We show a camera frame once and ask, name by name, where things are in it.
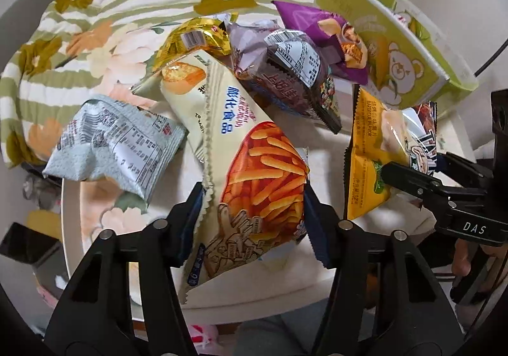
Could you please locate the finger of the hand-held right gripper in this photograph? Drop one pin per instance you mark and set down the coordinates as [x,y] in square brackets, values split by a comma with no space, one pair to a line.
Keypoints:
[464,171]
[408,181]

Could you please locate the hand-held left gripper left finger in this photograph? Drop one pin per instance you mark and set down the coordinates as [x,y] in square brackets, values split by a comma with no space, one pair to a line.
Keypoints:
[187,221]

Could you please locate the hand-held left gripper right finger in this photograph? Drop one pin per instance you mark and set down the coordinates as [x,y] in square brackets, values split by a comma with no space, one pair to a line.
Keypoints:
[317,229]

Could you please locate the yellow chip packet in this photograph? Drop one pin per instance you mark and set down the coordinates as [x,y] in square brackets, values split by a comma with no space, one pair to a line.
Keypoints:
[365,141]

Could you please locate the cream stick snack packet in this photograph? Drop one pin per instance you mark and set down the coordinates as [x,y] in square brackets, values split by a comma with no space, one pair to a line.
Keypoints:
[254,165]

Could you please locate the grey-blue snack packet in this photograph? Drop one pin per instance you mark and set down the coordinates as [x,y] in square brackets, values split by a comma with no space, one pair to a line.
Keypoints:
[115,141]

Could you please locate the green storage box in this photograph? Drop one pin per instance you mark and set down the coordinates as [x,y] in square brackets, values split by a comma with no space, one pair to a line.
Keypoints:
[401,62]

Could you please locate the dark purple snack packet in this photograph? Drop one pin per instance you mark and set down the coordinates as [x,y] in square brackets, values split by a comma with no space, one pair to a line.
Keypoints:
[278,82]

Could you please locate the gold snack packet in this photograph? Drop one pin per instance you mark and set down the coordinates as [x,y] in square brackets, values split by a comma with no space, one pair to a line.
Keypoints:
[190,36]

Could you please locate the purple chip packet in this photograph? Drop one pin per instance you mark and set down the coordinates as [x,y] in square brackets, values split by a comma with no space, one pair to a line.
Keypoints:
[305,20]

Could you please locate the person's right hand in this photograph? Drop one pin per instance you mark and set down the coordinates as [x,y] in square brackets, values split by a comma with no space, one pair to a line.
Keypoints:
[464,260]

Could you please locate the dark printed snack packet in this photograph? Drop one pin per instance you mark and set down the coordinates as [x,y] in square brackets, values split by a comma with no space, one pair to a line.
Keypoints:
[426,129]

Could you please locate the white round table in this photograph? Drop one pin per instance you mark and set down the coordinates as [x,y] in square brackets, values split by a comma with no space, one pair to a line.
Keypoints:
[238,314]

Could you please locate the person's grey trousers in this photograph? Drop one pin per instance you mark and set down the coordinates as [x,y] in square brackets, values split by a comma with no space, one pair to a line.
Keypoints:
[274,338]

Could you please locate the pink plastic bag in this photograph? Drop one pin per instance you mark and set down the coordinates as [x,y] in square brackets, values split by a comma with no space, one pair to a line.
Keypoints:
[203,338]

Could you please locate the yellow object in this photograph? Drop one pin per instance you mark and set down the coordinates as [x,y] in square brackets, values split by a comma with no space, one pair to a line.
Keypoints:
[43,223]

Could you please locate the black flat object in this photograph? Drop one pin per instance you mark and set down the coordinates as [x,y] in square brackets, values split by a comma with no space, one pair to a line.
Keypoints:
[27,252]

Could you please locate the floral tablecloth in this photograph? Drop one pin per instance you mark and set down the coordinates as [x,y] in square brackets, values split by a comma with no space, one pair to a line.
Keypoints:
[99,22]

